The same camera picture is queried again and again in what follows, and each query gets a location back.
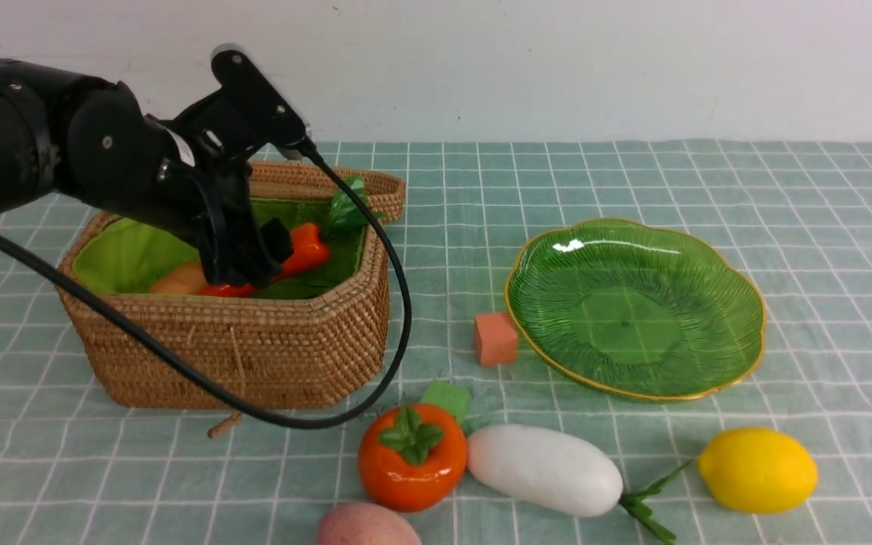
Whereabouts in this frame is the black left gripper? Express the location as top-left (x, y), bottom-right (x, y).
top-left (143, 114), bottom-right (294, 288)

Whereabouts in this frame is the orange toy carrot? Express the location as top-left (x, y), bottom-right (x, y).
top-left (198, 176), bottom-right (369, 299)

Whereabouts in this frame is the orange toy persimmon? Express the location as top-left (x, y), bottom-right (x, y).
top-left (357, 403), bottom-right (469, 512)

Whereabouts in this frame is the pink toy peach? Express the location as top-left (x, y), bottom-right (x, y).
top-left (316, 503), bottom-right (422, 545)

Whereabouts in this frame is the white toy radish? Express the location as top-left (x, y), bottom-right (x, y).
top-left (467, 423), bottom-right (690, 544)

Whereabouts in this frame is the yellow toy lemon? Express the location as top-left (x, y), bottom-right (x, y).
top-left (698, 427), bottom-right (819, 514)

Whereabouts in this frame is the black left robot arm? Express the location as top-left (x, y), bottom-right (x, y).
top-left (0, 45), bottom-right (310, 287)

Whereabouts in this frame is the tan toy potato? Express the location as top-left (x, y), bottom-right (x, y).
top-left (148, 261), bottom-right (208, 294)

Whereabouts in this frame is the woven wicker basket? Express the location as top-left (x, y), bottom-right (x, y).
top-left (59, 197), bottom-right (390, 410)

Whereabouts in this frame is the woven wicker basket lid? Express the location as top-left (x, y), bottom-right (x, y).
top-left (249, 161), bottom-right (407, 222)

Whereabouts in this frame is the green foam cube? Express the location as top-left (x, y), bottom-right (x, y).
top-left (421, 381), bottom-right (471, 425)

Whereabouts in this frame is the orange foam cube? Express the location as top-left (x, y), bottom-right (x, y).
top-left (474, 313), bottom-right (519, 366)

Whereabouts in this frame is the green glass leaf plate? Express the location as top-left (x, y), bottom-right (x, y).
top-left (504, 218), bottom-right (768, 403)

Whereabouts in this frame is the green checked tablecloth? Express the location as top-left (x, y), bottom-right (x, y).
top-left (0, 139), bottom-right (872, 544)

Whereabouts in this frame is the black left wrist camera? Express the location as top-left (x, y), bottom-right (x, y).
top-left (170, 42), bottom-right (312, 163)

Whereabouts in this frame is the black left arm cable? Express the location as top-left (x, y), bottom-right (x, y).
top-left (0, 140), bottom-right (413, 431)

